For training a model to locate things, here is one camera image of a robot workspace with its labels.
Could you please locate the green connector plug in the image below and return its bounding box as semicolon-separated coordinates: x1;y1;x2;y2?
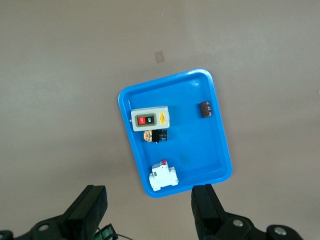
94;223;119;240

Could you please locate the white circuit breaker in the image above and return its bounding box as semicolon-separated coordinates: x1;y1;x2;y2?
148;159;180;193

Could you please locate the small black connector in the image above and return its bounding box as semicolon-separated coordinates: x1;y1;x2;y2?
199;100;214;119

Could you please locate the grey on-off switch box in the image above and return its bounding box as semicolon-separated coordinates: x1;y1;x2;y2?
130;105;171;133

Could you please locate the blue plastic tray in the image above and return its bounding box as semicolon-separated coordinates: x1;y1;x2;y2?
117;67;233;199

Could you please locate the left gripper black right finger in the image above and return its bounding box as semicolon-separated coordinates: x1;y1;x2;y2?
191;183;305;240

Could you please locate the black red push button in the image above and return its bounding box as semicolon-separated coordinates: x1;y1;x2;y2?
143;128;169;144

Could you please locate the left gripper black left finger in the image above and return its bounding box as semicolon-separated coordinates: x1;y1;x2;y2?
0;184;108;240

